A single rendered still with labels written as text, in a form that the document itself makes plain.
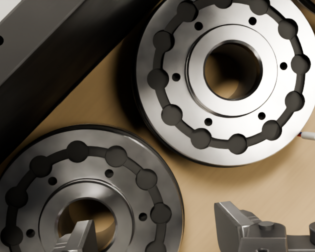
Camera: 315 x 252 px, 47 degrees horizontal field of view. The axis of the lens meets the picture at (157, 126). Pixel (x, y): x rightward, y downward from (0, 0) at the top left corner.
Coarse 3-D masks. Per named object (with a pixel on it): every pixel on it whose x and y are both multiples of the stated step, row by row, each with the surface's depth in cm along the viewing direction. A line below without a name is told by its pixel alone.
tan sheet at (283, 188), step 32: (160, 0) 22; (128, 64) 22; (224, 64) 22; (96, 96) 22; (128, 96) 22; (224, 96) 22; (128, 128) 22; (288, 160) 23; (192, 192) 22; (224, 192) 22; (256, 192) 23; (288, 192) 23; (96, 224) 22; (192, 224) 22; (288, 224) 23
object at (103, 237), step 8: (64, 216) 20; (64, 224) 20; (72, 224) 21; (112, 224) 21; (64, 232) 19; (96, 232) 22; (104, 232) 21; (112, 232) 20; (96, 240) 20; (104, 240) 20
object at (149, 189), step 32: (96, 128) 19; (32, 160) 19; (64, 160) 18; (96, 160) 19; (128, 160) 19; (160, 160) 19; (0, 192) 18; (32, 192) 18; (128, 192) 19; (160, 192) 19; (0, 224) 18; (32, 224) 18; (160, 224) 19
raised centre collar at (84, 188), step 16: (64, 192) 18; (80, 192) 18; (96, 192) 18; (112, 192) 18; (48, 208) 18; (64, 208) 18; (112, 208) 18; (128, 208) 18; (48, 224) 18; (128, 224) 18; (48, 240) 18; (112, 240) 18; (128, 240) 18
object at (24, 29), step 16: (32, 0) 11; (48, 0) 11; (64, 0) 12; (80, 0) 12; (16, 16) 11; (32, 16) 11; (48, 16) 12; (64, 16) 12; (0, 32) 11; (16, 32) 11; (32, 32) 11; (48, 32) 12; (0, 48) 11; (16, 48) 11; (32, 48) 12; (0, 64) 11; (16, 64) 11; (0, 80) 11
